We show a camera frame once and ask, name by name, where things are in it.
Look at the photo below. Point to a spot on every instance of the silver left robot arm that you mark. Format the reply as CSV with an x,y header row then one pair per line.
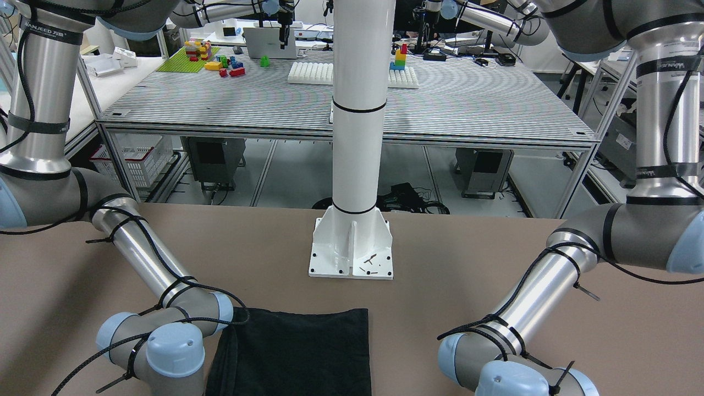
x,y
659,226

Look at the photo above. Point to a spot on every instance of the white peg tray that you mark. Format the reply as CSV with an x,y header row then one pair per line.
x,y
312,73

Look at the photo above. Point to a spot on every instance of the striped background work table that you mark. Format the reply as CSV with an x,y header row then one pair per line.
x,y
458,103

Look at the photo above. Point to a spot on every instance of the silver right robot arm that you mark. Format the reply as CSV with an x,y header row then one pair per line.
x,y
164,345

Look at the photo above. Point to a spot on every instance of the white plastic basket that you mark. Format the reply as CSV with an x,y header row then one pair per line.
x,y
145,157

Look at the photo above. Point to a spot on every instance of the black graphic t-shirt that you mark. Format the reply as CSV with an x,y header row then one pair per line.
x,y
280,353

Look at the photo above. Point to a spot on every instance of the white central robot column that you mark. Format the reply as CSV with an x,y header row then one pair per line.
x,y
352,239

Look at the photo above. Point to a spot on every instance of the green lego baseplate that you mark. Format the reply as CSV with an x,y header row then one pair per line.
x,y
181,63

